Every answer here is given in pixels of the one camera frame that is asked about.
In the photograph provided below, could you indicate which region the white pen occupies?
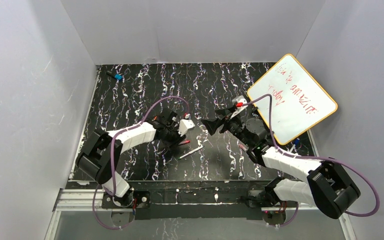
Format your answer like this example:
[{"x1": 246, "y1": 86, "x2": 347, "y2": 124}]
[{"x1": 178, "y1": 145, "x2": 204, "y2": 160}]

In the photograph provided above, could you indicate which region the light pink pen cap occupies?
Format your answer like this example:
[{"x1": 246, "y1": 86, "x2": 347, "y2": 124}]
[{"x1": 239, "y1": 144, "x2": 247, "y2": 152}]

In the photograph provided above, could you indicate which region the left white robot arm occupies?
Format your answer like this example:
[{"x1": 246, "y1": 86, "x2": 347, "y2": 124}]
[{"x1": 75, "y1": 108, "x2": 188, "y2": 198}]

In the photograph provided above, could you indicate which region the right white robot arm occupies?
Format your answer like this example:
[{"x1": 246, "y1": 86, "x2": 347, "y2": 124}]
[{"x1": 201, "y1": 109, "x2": 361, "y2": 219}]

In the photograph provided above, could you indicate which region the blue-tipped white marker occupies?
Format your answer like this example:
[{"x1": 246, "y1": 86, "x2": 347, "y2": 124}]
[{"x1": 289, "y1": 137, "x2": 300, "y2": 153}]

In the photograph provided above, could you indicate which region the yellow-framed whiteboard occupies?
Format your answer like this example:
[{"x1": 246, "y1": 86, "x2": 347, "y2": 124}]
[{"x1": 247, "y1": 53, "x2": 338, "y2": 145}]

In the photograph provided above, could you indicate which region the blue cap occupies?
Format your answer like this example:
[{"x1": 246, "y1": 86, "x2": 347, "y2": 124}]
[{"x1": 114, "y1": 74, "x2": 123, "y2": 81}]

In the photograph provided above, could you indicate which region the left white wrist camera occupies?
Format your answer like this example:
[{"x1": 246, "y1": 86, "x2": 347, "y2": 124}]
[{"x1": 178, "y1": 113, "x2": 195, "y2": 137}]

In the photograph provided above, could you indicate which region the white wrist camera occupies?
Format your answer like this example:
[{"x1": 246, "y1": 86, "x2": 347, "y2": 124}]
[
  {"x1": 178, "y1": 113, "x2": 195, "y2": 137},
  {"x1": 229, "y1": 95, "x2": 248, "y2": 119}
]

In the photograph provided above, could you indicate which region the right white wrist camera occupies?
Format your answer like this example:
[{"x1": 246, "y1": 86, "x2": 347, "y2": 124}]
[{"x1": 229, "y1": 95, "x2": 248, "y2": 119}]

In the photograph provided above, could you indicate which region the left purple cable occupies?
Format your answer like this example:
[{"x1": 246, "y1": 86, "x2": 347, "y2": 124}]
[{"x1": 91, "y1": 96, "x2": 191, "y2": 231}]

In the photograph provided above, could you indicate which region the aluminium frame rail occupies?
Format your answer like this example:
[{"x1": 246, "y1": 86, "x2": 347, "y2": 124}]
[{"x1": 52, "y1": 189, "x2": 357, "y2": 240}]

